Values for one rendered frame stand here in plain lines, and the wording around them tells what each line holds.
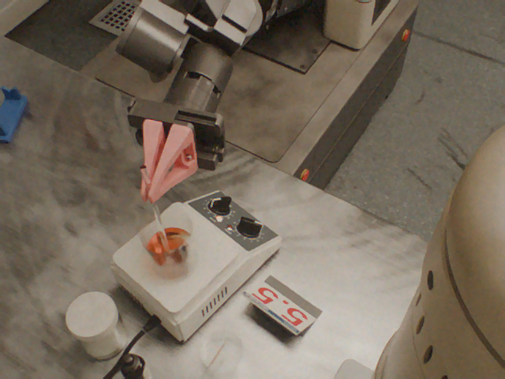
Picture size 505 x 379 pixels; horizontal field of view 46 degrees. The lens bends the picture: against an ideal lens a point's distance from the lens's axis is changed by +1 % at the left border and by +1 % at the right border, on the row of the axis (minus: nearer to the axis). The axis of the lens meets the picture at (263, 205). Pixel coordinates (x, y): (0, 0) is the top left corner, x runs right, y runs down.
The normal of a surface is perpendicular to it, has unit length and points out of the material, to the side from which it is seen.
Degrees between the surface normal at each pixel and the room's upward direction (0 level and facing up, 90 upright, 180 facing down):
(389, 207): 0
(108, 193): 0
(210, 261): 0
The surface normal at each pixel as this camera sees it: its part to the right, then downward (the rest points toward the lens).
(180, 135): -0.11, -0.23
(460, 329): -0.96, 0.23
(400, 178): -0.01, -0.56
